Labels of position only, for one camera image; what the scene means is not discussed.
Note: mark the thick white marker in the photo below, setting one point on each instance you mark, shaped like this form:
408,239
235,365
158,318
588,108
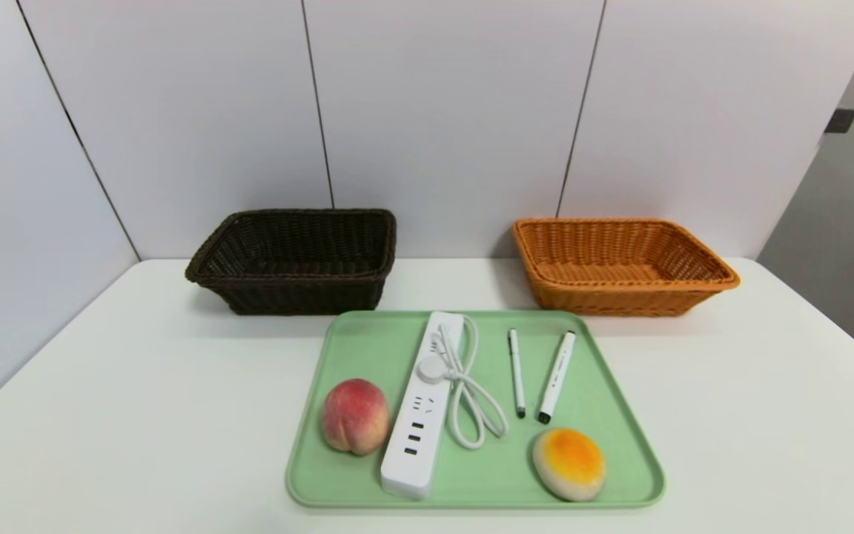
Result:
557,374

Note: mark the light green plastic tray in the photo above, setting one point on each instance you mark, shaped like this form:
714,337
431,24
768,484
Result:
368,348

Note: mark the dark wall bracket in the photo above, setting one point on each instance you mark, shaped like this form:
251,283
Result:
840,120

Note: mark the white power strip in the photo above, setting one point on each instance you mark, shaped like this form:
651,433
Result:
416,445

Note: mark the pink toy peach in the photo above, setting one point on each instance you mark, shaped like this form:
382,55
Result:
355,417

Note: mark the orange wicker basket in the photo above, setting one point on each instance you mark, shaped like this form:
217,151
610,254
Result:
620,297

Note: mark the dark brown wicker basket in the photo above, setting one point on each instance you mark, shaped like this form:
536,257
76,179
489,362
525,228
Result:
293,293

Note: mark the slim white stylus pen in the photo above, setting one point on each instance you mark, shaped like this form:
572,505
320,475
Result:
517,371

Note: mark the yellow and white toy bun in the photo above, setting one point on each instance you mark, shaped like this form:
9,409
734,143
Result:
569,463

